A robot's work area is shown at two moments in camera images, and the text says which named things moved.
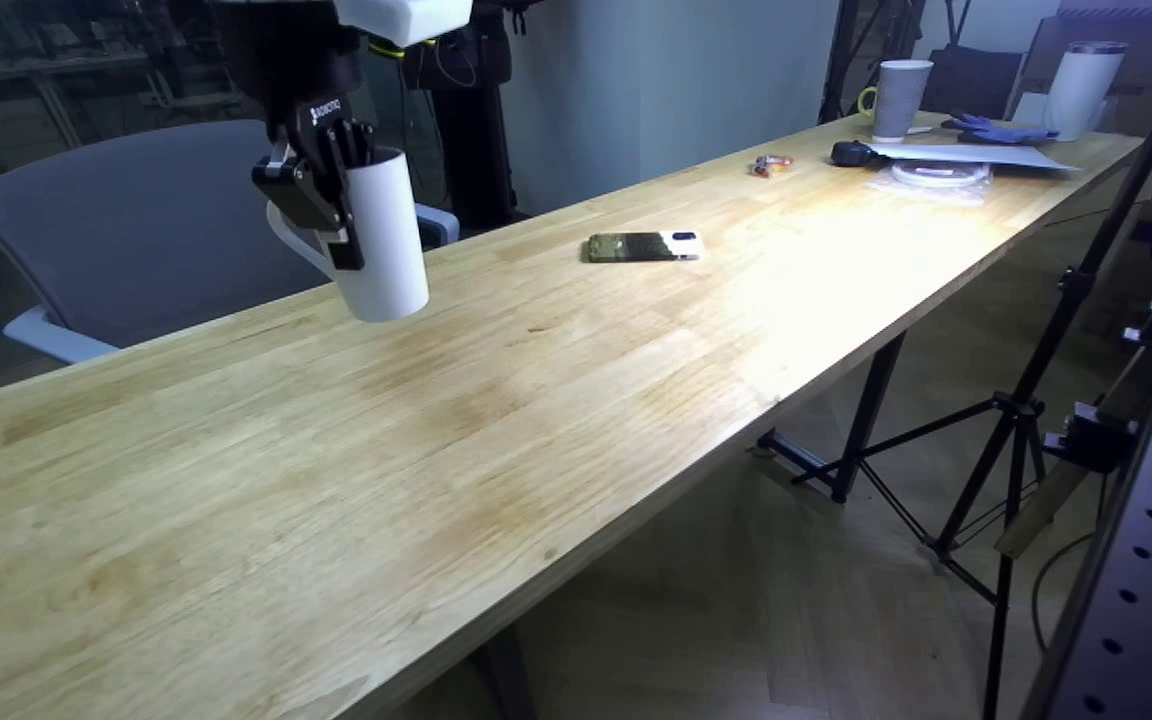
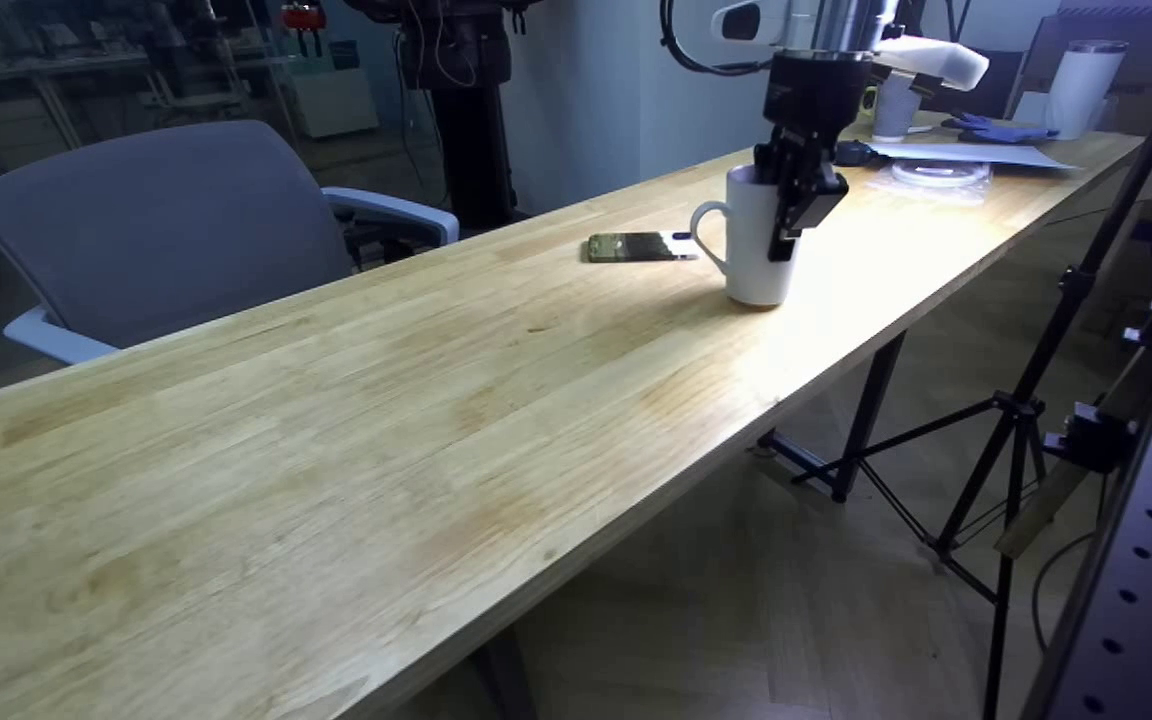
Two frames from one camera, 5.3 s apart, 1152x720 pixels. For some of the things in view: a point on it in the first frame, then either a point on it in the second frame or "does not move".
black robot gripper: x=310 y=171 to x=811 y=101
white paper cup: x=897 y=99 does not move
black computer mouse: x=852 y=153 does not move
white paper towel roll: x=1077 y=92 does not move
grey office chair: x=142 y=234 does not move
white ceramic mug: x=390 y=277 to x=752 y=274
